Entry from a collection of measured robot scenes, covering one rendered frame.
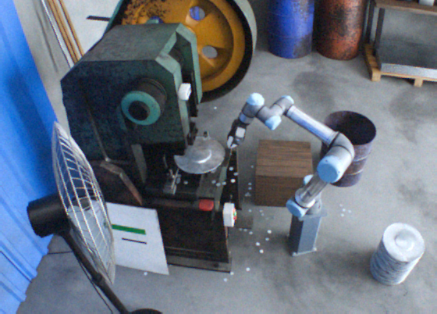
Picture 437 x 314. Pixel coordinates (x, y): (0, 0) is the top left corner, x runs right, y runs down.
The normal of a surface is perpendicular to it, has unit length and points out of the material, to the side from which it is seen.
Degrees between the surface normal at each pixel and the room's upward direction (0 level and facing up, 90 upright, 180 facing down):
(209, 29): 90
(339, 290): 0
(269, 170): 0
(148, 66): 90
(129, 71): 90
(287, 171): 0
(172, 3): 90
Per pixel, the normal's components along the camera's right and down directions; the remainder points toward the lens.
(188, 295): -0.07, -0.72
